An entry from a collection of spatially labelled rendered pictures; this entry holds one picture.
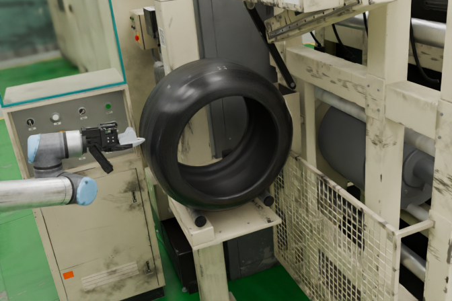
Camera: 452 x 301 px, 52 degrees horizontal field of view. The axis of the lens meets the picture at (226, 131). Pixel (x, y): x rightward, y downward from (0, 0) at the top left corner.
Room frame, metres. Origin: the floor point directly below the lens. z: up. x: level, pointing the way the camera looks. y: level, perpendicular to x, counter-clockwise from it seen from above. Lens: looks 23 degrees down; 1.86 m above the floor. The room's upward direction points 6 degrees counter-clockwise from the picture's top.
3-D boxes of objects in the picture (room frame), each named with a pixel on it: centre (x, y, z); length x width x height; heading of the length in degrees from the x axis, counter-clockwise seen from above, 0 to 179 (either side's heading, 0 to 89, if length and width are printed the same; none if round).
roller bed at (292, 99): (2.00, -0.24, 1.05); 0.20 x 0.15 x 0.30; 19
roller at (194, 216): (1.62, 0.18, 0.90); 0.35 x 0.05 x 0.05; 19
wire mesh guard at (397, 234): (1.55, -0.33, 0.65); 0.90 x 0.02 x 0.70; 19
